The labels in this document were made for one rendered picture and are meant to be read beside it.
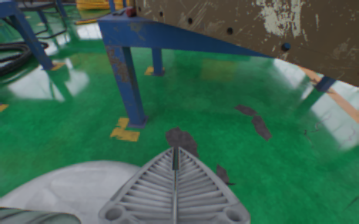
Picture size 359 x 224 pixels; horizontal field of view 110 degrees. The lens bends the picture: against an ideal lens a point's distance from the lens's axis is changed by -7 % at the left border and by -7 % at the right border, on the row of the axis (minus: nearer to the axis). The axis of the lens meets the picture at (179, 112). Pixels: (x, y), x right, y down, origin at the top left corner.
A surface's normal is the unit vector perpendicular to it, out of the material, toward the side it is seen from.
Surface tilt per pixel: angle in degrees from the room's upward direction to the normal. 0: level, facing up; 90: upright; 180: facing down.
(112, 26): 90
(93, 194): 68
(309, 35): 90
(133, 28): 90
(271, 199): 0
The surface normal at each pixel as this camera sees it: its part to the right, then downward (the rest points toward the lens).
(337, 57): -0.70, 0.49
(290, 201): 0.03, -0.70
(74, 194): 0.00, 0.42
